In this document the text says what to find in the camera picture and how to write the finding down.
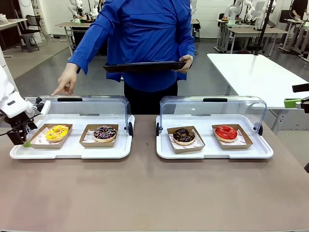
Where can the yellow sprinkled donut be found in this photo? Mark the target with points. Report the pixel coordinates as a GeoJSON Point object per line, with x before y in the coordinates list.
{"type": "Point", "coordinates": [63, 134]}

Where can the red glazed donut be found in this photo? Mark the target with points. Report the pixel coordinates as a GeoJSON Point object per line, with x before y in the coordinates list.
{"type": "Point", "coordinates": [233, 134]}
{"type": "Point", "coordinates": [237, 146]}

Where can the grey-framed background work table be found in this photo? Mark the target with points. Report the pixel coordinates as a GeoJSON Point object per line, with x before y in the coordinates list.
{"type": "Point", "coordinates": [70, 25]}

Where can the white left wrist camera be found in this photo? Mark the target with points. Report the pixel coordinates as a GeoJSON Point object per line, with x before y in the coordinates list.
{"type": "Point", "coordinates": [45, 107]}

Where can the person black trousers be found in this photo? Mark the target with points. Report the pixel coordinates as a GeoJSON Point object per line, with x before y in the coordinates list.
{"type": "Point", "coordinates": [149, 101]}

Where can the person right forearm blue sleeve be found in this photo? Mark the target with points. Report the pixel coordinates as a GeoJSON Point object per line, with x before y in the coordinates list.
{"type": "Point", "coordinates": [84, 48]}

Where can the black office chair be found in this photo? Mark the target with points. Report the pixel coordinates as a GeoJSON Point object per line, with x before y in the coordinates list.
{"type": "Point", "coordinates": [32, 31]}

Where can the dark chocolate donut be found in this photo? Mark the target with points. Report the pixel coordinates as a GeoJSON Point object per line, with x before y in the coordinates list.
{"type": "Point", "coordinates": [188, 150]}

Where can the black camera stand pole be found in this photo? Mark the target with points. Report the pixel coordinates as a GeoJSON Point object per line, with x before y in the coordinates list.
{"type": "Point", "coordinates": [264, 26]}

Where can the person right hand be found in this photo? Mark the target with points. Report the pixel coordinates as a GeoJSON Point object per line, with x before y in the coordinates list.
{"type": "Point", "coordinates": [68, 79]}

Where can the wooden background desk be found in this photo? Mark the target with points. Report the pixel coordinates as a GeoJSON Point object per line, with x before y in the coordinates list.
{"type": "Point", "coordinates": [9, 24]}

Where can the black serving tray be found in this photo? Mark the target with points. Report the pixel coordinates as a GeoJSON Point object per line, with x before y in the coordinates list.
{"type": "Point", "coordinates": [144, 66]}

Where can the white printed paper liner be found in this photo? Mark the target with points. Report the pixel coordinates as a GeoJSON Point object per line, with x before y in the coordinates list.
{"type": "Point", "coordinates": [88, 138]}
{"type": "Point", "coordinates": [199, 143]}
{"type": "Point", "coordinates": [39, 139]}
{"type": "Point", "coordinates": [242, 139]}

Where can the person torso blue shirt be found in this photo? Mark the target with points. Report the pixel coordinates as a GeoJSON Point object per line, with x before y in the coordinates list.
{"type": "Point", "coordinates": [144, 36]}

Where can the grey background work table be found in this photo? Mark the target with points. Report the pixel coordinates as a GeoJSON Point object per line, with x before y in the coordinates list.
{"type": "Point", "coordinates": [243, 31]}

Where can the person left hand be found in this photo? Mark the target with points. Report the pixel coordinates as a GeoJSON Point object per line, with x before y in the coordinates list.
{"type": "Point", "coordinates": [189, 65]}

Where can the clear display case lid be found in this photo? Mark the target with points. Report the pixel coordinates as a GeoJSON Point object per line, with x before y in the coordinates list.
{"type": "Point", "coordinates": [241, 107]}
{"type": "Point", "coordinates": [103, 106]}

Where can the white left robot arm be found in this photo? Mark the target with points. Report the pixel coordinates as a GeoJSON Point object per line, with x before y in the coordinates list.
{"type": "Point", "coordinates": [9, 101]}

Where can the background person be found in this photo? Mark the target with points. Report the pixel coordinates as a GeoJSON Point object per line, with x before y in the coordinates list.
{"type": "Point", "coordinates": [298, 7]}

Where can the chocolate donut with white drizzle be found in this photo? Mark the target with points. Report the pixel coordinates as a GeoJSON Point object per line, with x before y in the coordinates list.
{"type": "Point", "coordinates": [109, 135]}

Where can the person left forearm blue sleeve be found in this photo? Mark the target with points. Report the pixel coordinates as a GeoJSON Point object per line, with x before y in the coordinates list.
{"type": "Point", "coordinates": [189, 43]}

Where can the white display case base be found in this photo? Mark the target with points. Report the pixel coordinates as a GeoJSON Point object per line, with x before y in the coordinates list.
{"type": "Point", "coordinates": [72, 151]}
{"type": "Point", "coordinates": [212, 152]}

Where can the yellow frosted donut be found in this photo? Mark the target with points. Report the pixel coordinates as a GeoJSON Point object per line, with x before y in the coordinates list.
{"type": "Point", "coordinates": [51, 145]}

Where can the white side table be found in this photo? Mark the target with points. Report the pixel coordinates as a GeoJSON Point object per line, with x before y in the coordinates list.
{"type": "Point", "coordinates": [253, 72]}

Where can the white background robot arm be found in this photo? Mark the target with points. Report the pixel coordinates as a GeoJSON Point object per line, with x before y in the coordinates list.
{"type": "Point", "coordinates": [235, 9]}
{"type": "Point", "coordinates": [258, 12]}
{"type": "Point", "coordinates": [75, 9]}

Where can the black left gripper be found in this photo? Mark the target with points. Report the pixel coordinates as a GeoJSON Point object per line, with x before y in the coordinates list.
{"type": "Point", "coordinates": [20, 126]}

